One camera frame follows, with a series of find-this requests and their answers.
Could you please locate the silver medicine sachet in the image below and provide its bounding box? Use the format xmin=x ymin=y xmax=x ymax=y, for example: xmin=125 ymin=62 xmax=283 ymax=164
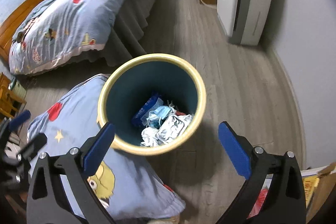
xmin=156 ymin=114 xmax=193 ymax=144

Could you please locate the teal yellow-rimmed trash bin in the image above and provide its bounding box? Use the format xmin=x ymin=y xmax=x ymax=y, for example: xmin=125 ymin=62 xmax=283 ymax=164
xmin=97 ymin=53 xmax=206 ymax=156

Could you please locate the wooden chair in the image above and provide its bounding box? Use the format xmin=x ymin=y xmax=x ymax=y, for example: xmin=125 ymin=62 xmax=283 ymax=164
xmin=0 ymin=72 xmax=26 ymax=121

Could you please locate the crumpled white tissue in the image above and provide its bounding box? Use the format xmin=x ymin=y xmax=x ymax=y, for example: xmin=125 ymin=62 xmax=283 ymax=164
xmin=141 ymin=127 xmax=159 ymax=147

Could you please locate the blue plastic package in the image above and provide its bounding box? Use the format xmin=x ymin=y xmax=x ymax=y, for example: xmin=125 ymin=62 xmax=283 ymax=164
xmin=131 ymin=93 xmax=163 ymax=127

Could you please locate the strawberry printed carton box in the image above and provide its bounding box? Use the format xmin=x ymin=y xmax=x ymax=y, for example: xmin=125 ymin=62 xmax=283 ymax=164
xmin=247 ymin=176 xmax=272 ymax=219

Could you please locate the wooden bed headboard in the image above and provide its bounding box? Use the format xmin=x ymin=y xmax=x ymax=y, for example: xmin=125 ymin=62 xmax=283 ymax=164
xmin=0 ymin=0 xmax=44 ymax=64

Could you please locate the blue cartoon quilt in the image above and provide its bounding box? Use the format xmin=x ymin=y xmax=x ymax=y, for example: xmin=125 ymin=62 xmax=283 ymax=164
xmin=9 ymin=0 xmax=126 ymax=75

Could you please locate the dark grey bed skirt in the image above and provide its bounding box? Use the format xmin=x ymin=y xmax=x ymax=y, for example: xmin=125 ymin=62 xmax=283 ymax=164
xmin=67 ymin=0 xmax=156 ymax=67

